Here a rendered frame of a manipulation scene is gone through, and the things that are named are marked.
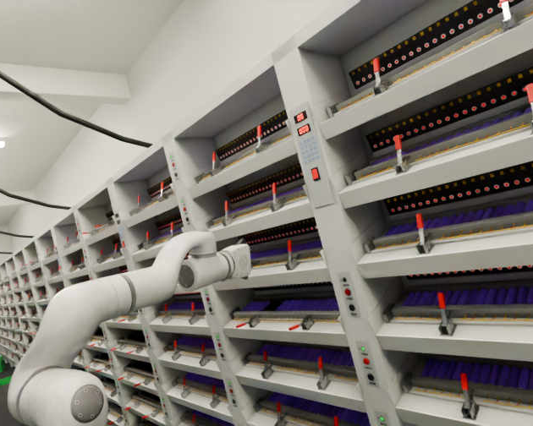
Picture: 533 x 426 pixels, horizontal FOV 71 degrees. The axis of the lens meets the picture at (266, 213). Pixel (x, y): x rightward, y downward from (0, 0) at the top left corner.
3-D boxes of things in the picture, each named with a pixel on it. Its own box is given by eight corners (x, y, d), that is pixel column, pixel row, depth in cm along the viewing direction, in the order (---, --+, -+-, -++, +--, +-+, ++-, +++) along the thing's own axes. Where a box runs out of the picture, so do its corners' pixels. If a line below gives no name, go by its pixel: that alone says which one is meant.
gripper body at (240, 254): (233, 283, 109) (255, 275, 118) (230, 248, 108) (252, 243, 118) (213, 281, 113) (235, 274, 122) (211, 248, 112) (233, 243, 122)
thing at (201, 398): (237, 425, 153) (222, 398, 151) (169, 400, 198) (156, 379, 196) (267, 389, 167) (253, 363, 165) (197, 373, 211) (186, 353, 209)
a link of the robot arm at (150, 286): (103, 242, 84) (199, 228, 109) (108, 312, 84) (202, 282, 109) (128, 243, 78) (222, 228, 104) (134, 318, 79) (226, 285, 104)
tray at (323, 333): (352, 346, 104) (337, 319, 102) (227, 336, 148) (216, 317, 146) (381, 304, 117) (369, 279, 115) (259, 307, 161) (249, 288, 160)
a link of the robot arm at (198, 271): (206, 249, 111) (207, 280, 111) (173, 256, 99) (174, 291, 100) (228, 250, 106) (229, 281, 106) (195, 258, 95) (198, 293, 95)
